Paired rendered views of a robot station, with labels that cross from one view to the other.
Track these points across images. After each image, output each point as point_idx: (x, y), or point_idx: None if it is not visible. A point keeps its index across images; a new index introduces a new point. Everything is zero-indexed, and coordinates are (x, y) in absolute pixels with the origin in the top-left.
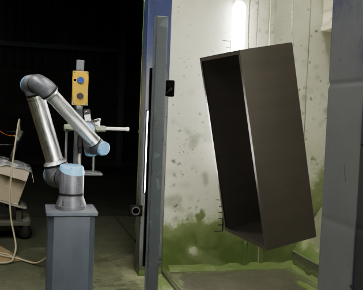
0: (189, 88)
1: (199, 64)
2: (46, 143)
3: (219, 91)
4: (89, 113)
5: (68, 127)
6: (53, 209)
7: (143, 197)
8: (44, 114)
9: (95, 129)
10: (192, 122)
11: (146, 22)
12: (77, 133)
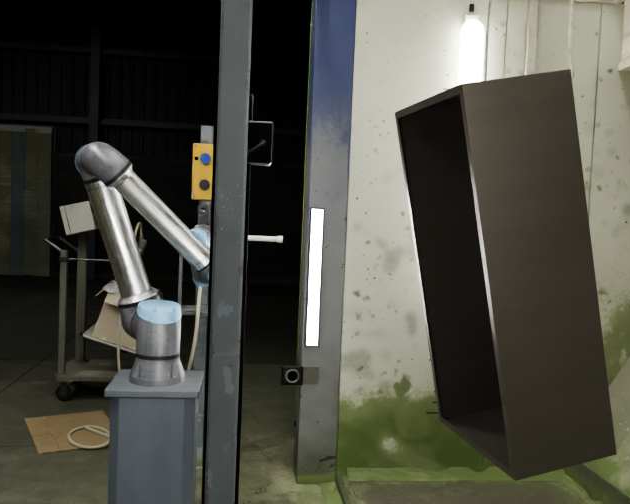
0: (385, 170)
1: None
2: (118, 264)
3: (431, 172)
4: (206, 212)
5: None
6: (124, 381)
7: (305, 352)
8: (113, 213)
9: None
10: (390, 229)
11: (312, 61)
12: None
